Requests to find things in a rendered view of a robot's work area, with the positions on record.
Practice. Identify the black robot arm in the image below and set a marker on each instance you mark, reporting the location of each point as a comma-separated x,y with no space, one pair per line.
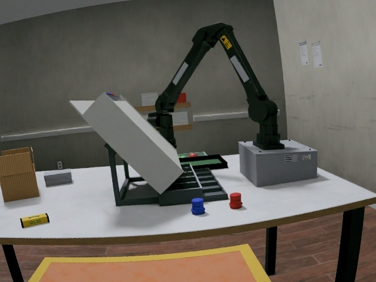
260,109

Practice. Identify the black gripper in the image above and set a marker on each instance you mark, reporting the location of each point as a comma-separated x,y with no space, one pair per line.
171,139

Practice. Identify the open brown cardboard box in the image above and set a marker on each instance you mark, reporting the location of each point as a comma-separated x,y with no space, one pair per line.
17,175

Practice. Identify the yellow pocket level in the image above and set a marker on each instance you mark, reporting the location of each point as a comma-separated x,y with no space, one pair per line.
34,220

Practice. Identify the blue plug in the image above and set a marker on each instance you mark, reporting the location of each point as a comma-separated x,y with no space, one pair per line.
197,206

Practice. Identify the green tray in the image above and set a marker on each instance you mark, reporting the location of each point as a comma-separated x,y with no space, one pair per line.
200,162

